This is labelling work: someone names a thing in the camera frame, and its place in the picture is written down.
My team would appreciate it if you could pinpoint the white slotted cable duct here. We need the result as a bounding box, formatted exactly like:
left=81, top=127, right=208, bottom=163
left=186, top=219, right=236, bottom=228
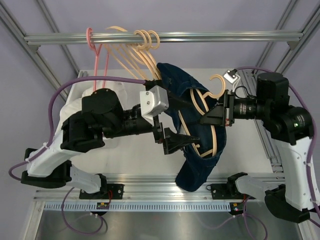
left=44, top=201, right=231, bottom=212

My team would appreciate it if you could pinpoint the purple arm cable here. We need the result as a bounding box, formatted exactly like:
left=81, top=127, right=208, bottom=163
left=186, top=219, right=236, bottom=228
left=8, top=75, right=148, bottom=181
left=236, top=66, right=320, bottom=221

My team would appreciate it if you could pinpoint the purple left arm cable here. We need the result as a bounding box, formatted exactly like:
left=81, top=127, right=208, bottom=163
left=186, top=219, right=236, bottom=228
left=8, top=75, right=148, bottom=181

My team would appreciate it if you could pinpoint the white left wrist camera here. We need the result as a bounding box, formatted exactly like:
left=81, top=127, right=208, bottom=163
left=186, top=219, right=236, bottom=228
left=139, top=85, right=169, bottom=126

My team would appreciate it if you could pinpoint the pink plastic hanger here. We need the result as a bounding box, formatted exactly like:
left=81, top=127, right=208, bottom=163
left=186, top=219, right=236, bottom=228
left=85, top=27, right=102, bottom=76

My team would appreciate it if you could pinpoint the dark navy skirt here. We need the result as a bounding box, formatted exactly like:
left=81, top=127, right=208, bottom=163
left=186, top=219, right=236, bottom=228
left=157, top=63, right=227, bottom=192

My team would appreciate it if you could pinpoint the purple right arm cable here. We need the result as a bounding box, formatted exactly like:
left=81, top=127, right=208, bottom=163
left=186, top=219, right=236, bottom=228
left=236, top=66, right=320, bottom=221

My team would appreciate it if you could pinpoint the white plastic basket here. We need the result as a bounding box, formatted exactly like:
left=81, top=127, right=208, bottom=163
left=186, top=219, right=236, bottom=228
left=65, top=78, right=121, bottom=149

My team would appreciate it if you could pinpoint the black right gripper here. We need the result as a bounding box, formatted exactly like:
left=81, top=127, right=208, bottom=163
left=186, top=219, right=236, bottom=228
left=198, top=89, right=272, bottom=127

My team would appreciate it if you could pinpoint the white pleated skirt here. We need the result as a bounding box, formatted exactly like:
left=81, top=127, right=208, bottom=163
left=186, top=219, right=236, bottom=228
left=56, top=80, right=128, bottom=132

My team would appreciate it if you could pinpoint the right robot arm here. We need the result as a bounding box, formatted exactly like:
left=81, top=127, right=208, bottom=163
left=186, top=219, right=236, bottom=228
left=199, top=72, right=320, bottom=223

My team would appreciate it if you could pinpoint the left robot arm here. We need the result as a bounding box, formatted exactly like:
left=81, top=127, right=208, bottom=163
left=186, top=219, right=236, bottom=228
left=20, top=86, right=200, bottom=199

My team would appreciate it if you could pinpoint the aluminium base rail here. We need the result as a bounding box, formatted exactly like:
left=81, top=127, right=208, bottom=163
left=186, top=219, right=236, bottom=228
left=33, top=173, right=287, bottom=201

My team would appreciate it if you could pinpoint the aluminium frame strut right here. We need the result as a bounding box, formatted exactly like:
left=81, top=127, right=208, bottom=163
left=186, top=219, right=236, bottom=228
left=255, top=0, right=320, bottom=74

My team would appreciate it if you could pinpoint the aluminium hanging rail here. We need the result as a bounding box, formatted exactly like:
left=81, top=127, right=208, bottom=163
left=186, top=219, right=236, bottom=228
left=31, top=30, right=303, bottom=45

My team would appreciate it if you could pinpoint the aluminium frame strut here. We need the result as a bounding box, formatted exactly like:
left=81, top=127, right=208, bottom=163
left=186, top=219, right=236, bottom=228
left=0, top=0, right=62, bottom=89
left=255, top=0, right=320, bottom=74

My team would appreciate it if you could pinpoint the aluminium frame strut left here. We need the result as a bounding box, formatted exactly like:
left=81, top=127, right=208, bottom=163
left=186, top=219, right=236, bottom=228
left=0, top=0, right=62, bottom=89

